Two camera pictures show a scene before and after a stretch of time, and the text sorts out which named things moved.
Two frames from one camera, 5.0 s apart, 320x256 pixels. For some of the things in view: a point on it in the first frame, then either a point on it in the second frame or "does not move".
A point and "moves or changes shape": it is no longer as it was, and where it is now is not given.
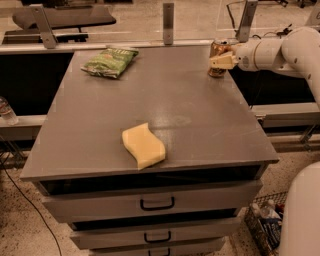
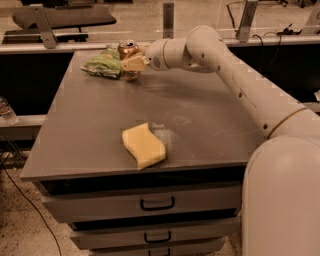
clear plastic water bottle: [7, 113] does not move
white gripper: [246, 55] -> [154, 56]
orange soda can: [217, 48] moves or changes shape
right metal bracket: [246, 21] does not move
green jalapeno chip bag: [111, 62] does not move
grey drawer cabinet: [165, 160] does not move
